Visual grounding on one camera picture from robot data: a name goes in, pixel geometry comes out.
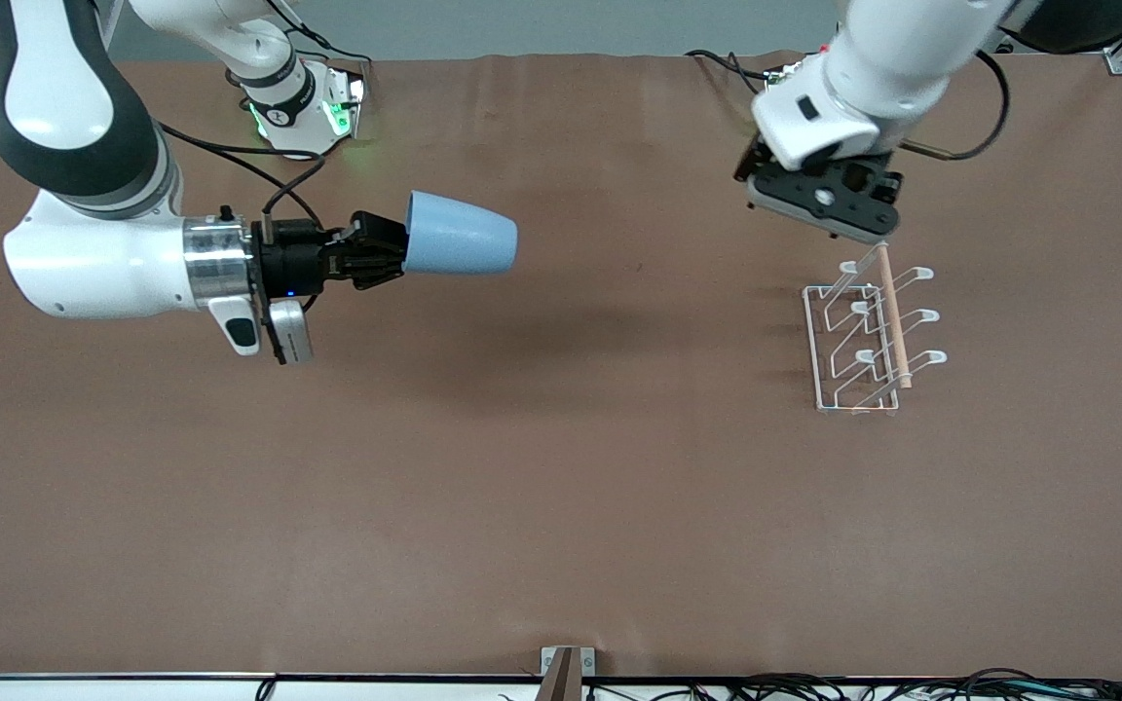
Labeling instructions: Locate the brown table cover sheet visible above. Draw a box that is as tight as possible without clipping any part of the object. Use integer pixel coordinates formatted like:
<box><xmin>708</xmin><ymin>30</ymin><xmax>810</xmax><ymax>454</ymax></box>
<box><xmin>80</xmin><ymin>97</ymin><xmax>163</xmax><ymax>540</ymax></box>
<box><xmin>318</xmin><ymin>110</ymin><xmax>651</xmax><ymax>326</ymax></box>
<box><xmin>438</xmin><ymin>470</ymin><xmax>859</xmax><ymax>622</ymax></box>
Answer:
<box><xmin>0</xmin><ymin>51</ymin><xmax>1122</xmax><ymax>680</ymax></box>

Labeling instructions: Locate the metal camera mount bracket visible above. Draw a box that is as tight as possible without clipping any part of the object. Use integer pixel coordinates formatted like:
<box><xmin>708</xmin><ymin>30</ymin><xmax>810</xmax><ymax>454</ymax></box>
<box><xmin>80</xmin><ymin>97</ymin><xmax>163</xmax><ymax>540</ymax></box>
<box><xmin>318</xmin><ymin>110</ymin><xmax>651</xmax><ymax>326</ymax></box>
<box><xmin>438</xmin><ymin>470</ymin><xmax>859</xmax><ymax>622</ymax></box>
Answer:
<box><xmin>540</xmin><ymin>646</ymin><xmax>597</xmax><ymax>701</ymax></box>

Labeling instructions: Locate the black base cable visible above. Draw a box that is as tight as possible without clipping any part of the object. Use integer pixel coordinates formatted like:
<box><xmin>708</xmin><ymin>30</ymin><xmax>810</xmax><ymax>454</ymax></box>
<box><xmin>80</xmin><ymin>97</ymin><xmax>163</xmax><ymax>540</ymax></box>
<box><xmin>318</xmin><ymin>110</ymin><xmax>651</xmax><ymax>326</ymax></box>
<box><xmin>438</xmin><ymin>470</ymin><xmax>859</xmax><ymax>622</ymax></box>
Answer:
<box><xmin>269</xmin><ymin>0</ymin><xmax>372</xmax><ymax>98</ymax></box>
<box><xmin>686</xmin><ymin>49</ymin><xmax>768</xmax><ymax>98</ymax></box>

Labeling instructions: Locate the black left base cable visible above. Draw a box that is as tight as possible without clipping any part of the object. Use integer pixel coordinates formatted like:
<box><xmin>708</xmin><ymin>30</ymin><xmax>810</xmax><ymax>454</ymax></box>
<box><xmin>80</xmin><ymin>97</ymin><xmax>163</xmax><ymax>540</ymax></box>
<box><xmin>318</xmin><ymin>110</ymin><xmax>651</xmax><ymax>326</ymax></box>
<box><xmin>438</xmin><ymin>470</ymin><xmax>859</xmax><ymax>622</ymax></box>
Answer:
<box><xmin>686</xmin><ymin>49</ymin><xmax>768</xmax><ymax>98</ymax></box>

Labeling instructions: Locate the black right base cable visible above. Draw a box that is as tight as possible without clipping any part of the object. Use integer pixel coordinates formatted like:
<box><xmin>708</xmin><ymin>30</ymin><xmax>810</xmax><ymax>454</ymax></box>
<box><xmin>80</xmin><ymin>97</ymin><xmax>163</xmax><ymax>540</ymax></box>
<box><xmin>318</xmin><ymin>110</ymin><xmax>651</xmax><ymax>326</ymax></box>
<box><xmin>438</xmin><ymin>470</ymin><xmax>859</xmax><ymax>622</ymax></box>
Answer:
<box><xmin>269</xmin><ymin>0</ymin><xmax>372</xmax><ymax>98</ymax></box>

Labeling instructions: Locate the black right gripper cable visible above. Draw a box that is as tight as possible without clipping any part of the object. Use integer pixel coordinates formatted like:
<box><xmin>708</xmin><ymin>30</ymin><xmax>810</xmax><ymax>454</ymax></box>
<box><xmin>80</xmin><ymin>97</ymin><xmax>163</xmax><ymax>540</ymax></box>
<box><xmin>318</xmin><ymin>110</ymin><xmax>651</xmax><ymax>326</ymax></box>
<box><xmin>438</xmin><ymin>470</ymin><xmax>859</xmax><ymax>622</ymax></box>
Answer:
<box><xmin>154</xmin><ymin>119</ymin><xmax>328</xmax><ymax>235</ymax></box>

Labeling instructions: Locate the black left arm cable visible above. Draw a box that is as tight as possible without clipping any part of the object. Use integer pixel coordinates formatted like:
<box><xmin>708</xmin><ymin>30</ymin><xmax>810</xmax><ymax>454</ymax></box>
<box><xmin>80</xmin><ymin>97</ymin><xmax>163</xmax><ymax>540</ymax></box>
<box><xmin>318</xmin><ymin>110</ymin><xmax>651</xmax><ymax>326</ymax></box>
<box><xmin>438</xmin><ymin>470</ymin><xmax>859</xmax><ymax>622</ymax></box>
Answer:
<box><xmin>902</xmin><ymin>49</ymin><xmax>1012</xmax><ymax>163</ymax></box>

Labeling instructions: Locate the blue plastic cup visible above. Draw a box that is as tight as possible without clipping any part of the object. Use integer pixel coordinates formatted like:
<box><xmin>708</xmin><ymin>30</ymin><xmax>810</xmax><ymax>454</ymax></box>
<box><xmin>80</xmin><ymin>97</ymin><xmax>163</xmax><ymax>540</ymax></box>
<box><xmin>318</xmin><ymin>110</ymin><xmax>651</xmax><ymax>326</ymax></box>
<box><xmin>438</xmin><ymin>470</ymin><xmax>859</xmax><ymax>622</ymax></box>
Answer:
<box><xmin>402</xmin><ymin>191</ymin><xmax>519</xmax><ymax>277</ymax></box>

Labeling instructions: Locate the white table edge rail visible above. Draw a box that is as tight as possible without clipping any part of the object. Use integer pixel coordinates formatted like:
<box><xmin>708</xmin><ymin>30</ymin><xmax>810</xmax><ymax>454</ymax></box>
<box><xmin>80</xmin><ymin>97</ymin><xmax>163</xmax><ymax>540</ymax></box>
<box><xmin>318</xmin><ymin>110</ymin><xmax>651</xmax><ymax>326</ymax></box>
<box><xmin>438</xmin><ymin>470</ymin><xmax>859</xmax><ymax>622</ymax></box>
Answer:
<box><xmin>0</xmin><ymin>675</ymin><xmax>1122</xmax><ymax>701</ymax></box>

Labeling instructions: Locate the white wire cup holder rack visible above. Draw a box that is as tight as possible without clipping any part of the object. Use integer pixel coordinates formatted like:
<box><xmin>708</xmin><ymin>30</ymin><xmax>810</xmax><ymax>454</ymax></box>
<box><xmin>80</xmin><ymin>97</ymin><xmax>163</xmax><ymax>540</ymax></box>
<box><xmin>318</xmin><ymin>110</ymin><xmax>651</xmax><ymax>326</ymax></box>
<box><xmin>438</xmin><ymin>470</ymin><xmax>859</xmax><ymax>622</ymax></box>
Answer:
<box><xmin>803</xmin><ymin>235</ymin><xmax>949</xmax><ymax>417</ymax></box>

